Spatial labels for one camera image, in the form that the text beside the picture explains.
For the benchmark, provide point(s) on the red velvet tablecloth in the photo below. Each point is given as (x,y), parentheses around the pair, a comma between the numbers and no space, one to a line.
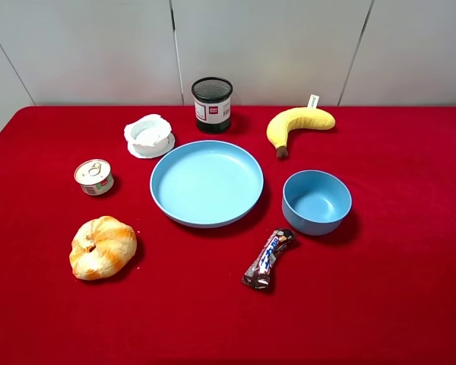
(380,289)

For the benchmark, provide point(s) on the small blue bowl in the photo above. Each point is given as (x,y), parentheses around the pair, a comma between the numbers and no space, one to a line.
(315,202)

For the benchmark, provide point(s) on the toy croissant bread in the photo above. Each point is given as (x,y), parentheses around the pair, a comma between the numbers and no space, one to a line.
(101,248)

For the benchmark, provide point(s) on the black mesh pen holder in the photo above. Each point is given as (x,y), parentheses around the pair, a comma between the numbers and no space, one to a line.
(212,100)

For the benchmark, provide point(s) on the small tin can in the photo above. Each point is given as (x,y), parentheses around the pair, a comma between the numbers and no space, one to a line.
(94,177)

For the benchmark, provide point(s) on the white crumpled paper cup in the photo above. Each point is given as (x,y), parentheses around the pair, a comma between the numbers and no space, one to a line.
(149,137)

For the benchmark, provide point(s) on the chocolate bar in wrapper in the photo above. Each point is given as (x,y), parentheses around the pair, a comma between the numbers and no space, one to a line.
(258,274)

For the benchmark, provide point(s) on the large blue plate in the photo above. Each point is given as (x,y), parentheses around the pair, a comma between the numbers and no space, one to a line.
(206,184)

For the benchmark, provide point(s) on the yellow plush banana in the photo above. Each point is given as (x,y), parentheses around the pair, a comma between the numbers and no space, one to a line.
(307,117)

